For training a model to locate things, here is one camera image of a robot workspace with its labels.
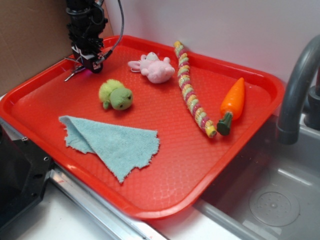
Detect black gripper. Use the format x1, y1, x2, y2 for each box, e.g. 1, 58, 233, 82
66, 0, 108, 74

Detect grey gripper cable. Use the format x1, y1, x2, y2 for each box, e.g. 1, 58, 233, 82
96, 0, 125, 66

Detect green plush turtle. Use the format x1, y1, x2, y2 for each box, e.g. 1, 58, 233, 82
98, 79, 134, 111

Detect pink plush bunny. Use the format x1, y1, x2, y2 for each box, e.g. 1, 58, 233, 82
127, 52, 175, 84

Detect dark faucet handle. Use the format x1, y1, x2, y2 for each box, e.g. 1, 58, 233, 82
304, 85, 320, 130

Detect grey faucet spout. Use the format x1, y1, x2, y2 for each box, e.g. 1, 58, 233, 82
276, 35, 320, 145

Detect light blue cloth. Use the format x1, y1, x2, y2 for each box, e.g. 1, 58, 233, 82
59, 115, 160, 183

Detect grey toy sink basin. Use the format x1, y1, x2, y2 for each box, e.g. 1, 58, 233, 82
194, 117, 320, 240

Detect red plastic tray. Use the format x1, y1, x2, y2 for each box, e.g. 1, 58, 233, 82
0, 35, 284, 220

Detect multicoloured candy roll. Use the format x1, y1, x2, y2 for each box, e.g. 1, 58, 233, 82
173, 41, 217, 138

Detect brown cardboard panel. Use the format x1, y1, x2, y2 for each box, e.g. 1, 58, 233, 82
0, 0, 115, 97

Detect silver keys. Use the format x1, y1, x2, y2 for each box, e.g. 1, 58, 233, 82
64, 57, 86, 82

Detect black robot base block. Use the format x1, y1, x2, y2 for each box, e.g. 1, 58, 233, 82
0, 127, 53, 230

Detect orange plastic toy carrot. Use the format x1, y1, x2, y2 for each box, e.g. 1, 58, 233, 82
217, 77, 246, 136

